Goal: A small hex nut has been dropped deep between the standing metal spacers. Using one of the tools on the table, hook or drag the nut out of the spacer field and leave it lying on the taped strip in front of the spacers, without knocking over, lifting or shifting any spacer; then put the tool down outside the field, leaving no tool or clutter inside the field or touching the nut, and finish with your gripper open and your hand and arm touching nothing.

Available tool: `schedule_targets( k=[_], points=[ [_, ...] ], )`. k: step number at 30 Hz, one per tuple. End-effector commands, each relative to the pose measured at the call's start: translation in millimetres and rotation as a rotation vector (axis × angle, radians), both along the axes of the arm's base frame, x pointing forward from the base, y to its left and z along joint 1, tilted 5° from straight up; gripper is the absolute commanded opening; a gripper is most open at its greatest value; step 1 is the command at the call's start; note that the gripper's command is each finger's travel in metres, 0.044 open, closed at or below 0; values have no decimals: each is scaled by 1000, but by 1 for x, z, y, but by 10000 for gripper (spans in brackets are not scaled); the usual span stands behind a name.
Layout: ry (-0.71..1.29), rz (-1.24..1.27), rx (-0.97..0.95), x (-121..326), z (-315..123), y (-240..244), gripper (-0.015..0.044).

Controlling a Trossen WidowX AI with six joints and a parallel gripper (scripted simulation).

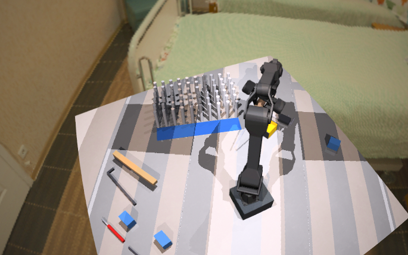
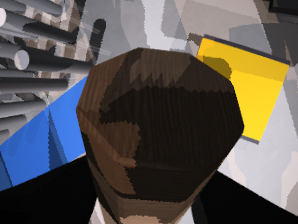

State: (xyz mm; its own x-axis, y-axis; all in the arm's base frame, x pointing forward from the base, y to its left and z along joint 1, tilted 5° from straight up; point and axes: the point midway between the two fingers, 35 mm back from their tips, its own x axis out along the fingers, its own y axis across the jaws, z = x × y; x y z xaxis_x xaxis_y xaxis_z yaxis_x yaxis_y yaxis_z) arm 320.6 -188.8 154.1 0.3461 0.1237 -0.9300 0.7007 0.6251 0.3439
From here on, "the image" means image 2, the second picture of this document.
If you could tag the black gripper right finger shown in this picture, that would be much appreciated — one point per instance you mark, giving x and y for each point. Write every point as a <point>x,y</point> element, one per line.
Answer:
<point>224,201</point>

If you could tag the blue flat strip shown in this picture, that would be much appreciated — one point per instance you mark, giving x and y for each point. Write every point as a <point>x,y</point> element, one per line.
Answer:
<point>50,140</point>

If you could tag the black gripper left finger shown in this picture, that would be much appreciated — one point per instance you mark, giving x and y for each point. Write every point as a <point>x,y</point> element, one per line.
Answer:
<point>64,195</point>

